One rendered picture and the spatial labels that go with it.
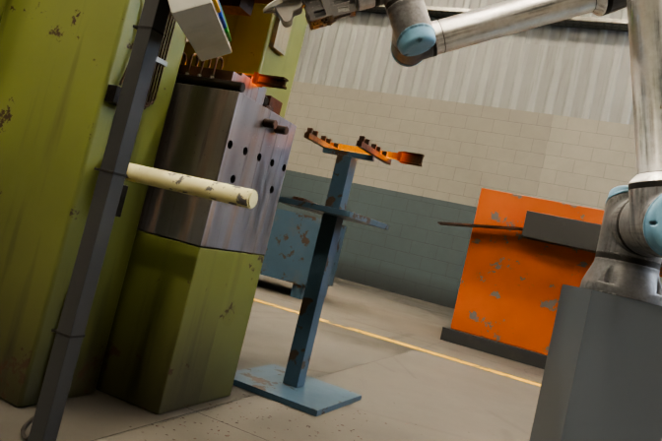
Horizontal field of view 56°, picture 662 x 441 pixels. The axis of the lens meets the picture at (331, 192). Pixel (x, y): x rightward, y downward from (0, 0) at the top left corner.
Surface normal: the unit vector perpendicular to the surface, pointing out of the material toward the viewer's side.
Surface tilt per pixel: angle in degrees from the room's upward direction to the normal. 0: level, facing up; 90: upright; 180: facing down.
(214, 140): 90
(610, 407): 90
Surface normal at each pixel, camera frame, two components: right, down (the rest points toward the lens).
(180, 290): -0.37, -0.15
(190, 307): 0.90, 0.18
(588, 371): -0.05, -0.08
